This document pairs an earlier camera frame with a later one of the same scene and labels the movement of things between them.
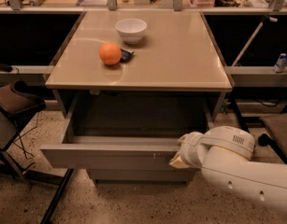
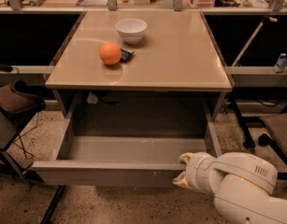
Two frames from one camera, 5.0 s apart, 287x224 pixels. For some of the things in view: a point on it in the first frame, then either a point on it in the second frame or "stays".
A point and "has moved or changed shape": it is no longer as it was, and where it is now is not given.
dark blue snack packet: x=126 y=55 stays
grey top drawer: x=129 y=131 has moved or changed shape
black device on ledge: x=5 y=67 stays
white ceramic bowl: x=132 y=30 stays
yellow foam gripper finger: x=182 y=140 to x=186 y=157
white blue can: x=281 y=63 stays
